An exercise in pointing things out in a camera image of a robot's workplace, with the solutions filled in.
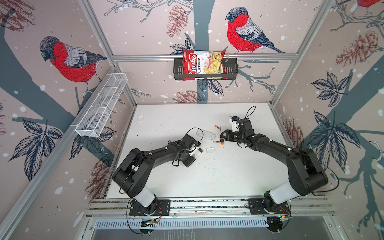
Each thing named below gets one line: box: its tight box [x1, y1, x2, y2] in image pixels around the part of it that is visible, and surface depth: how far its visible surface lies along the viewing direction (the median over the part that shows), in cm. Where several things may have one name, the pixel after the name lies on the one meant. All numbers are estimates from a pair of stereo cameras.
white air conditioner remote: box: [193, 147, 204, 158], surface depth 94 cm
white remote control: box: [196, 129, 217, 140], surface depth 103 cm
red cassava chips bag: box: [182, 50, 228, 81], surface depth 89 cm
